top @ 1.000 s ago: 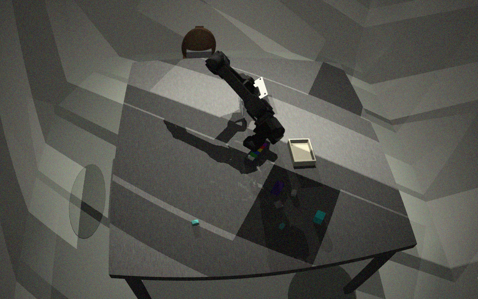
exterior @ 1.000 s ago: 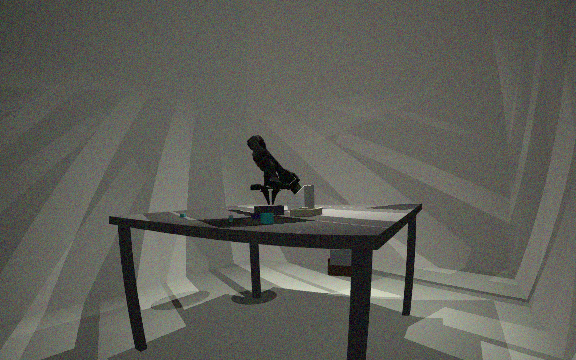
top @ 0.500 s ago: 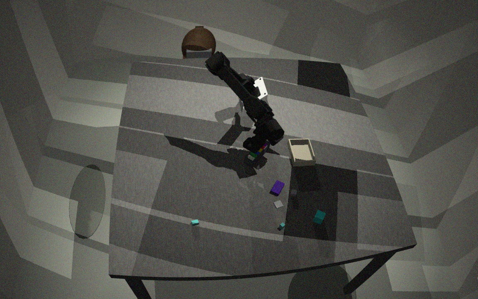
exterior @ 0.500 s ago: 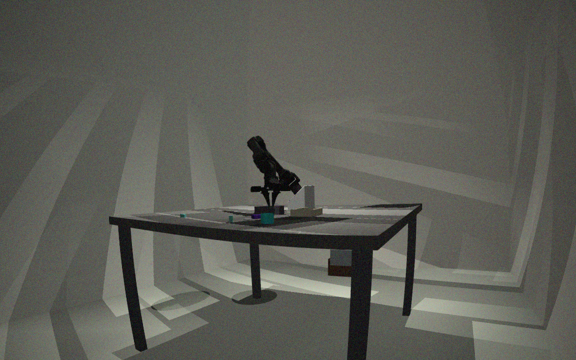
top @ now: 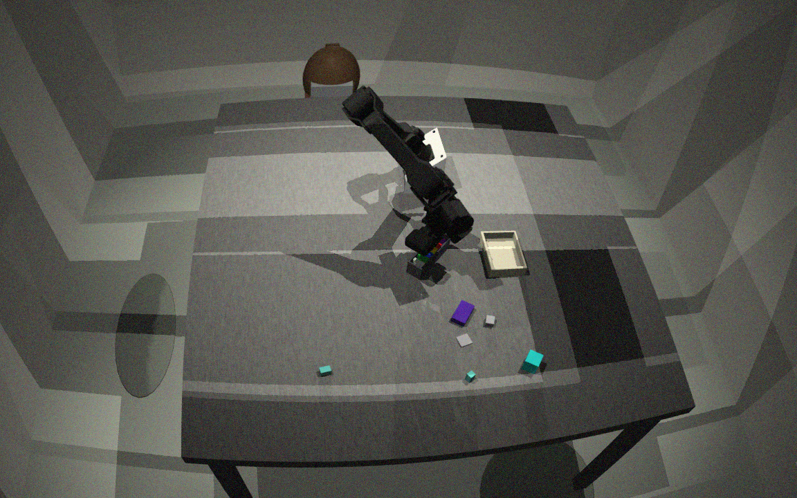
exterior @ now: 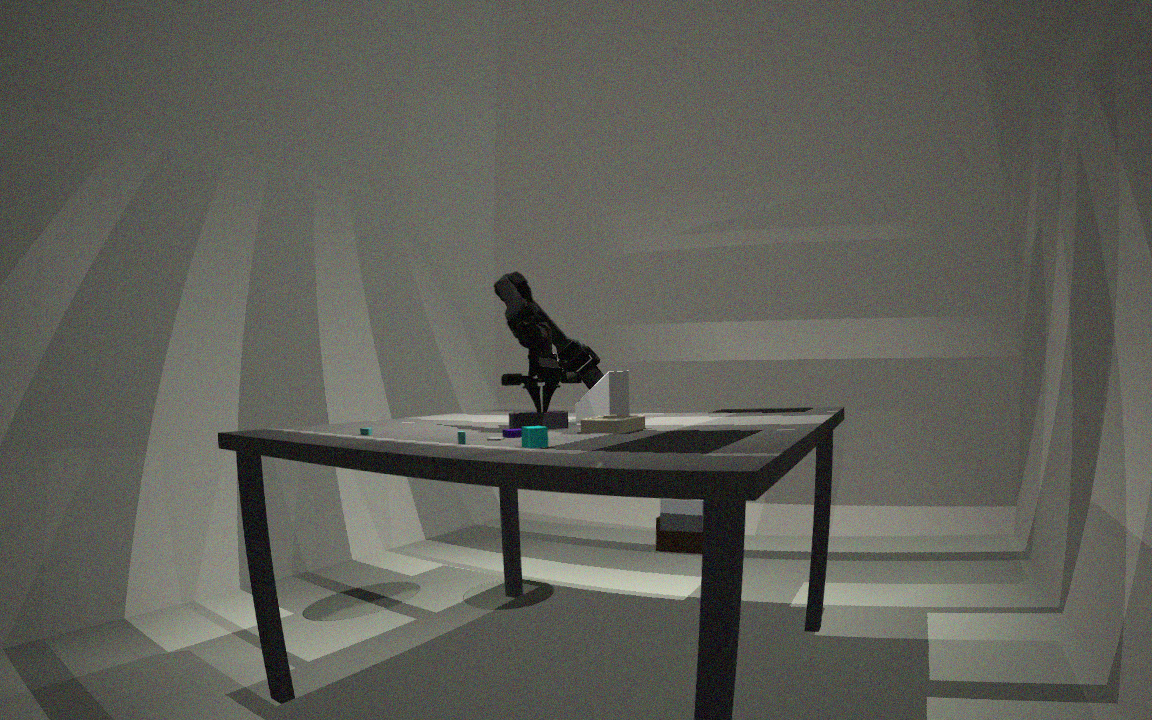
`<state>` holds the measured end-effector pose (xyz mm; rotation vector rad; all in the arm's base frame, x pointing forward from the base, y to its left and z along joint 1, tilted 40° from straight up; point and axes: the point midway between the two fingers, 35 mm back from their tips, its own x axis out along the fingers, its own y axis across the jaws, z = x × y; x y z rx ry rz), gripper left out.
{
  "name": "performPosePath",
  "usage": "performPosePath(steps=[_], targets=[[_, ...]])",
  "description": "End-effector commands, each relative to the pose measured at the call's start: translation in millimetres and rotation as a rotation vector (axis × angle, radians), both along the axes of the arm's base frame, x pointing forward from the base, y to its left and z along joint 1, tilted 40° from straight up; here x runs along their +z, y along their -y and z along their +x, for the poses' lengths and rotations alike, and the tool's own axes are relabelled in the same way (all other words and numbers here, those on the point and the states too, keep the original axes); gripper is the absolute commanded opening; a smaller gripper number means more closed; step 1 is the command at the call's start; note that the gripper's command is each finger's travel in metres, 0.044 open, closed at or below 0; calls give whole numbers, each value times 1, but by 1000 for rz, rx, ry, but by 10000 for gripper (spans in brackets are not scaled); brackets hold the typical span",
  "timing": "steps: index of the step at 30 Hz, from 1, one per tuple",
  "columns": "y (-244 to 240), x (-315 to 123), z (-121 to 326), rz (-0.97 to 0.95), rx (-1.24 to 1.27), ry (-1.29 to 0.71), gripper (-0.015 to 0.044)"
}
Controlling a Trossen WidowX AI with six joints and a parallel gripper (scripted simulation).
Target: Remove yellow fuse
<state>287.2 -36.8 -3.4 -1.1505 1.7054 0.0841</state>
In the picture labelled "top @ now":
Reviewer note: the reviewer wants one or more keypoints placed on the white flat square tile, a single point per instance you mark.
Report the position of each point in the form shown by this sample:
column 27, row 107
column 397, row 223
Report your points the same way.
column 464, row 340

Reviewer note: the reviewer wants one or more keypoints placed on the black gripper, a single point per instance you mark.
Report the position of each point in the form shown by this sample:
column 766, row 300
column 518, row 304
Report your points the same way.
column 424, row 240

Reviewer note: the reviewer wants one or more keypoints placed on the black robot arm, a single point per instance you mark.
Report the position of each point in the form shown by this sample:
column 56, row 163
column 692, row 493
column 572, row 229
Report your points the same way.
column 405, row 144

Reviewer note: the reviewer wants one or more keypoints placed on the purple rectangular block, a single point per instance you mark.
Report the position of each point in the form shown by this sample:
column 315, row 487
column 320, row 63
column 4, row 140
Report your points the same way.
column 462, row 313

